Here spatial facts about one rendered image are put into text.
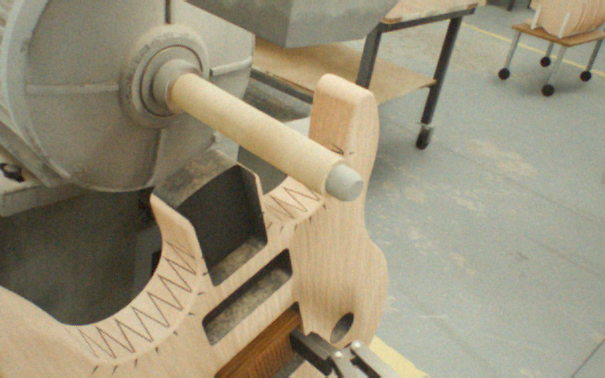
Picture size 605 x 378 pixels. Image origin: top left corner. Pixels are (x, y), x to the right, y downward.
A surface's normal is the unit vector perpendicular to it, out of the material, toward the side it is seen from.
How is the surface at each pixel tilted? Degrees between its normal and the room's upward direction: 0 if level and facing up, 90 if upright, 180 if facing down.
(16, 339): 90
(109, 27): 85
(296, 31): 90
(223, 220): 90
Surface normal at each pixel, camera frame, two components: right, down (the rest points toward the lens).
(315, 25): 0.71, 0.44
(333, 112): -0.69, 0.28
